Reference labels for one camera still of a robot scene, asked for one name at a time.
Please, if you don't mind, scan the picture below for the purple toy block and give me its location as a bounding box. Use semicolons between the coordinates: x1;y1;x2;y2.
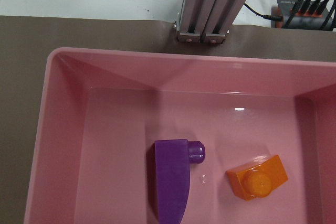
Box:
154;139;206;223

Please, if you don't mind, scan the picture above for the orange toy block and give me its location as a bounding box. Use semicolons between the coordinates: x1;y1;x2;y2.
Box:
226;155;288;201

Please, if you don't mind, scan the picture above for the pink plastic box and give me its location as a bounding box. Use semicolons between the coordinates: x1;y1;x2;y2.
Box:
24;48;335;223

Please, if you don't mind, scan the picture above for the orange usb hub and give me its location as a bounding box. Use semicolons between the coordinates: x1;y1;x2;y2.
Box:
272;0;335;31

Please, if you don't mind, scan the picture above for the aluminium frame post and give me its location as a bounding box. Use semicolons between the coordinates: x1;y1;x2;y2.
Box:
176;0;246;45

